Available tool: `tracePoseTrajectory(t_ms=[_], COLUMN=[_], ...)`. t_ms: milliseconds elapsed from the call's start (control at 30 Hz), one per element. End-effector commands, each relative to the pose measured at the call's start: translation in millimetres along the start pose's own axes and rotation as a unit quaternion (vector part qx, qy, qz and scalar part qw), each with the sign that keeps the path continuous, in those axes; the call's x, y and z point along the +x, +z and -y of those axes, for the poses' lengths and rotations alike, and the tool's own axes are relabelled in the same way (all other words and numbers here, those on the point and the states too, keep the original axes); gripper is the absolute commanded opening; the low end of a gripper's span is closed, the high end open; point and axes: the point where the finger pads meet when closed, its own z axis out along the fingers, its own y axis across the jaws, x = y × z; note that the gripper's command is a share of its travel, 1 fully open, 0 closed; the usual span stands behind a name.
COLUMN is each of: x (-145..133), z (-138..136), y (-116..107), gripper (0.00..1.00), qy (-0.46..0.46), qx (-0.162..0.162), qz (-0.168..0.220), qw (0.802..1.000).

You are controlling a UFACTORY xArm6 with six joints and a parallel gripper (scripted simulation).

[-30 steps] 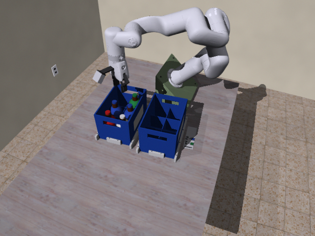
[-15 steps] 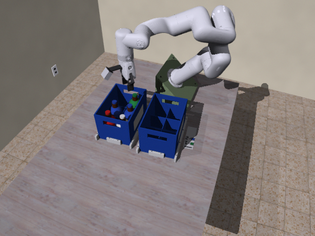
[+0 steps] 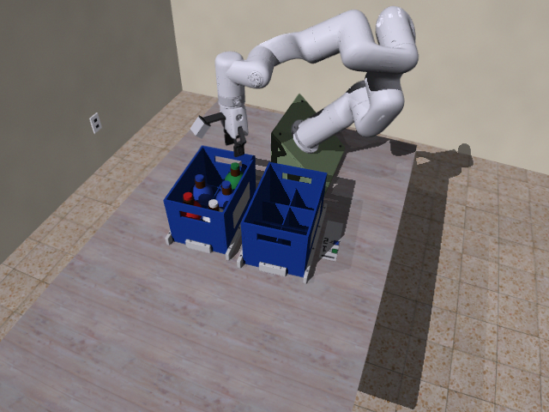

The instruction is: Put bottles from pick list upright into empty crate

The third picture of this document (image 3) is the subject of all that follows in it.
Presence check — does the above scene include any blue plastic crate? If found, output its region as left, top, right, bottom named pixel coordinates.
left=164, top=150, right=256, bottom=254
left=241, top=167, right=325, bottom=277

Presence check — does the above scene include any red bottle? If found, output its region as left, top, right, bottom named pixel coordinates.
left=180, top=192, right=202, bottom=221

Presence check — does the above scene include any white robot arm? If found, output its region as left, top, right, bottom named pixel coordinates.
left=215, top=6, right=419, bottom=154

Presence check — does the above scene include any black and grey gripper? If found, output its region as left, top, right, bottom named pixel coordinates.
left=218, top=101, right=249, bottom=157

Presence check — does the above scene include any white paper pick list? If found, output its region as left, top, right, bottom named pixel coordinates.
left=319, top=221, right=343, bottom=261

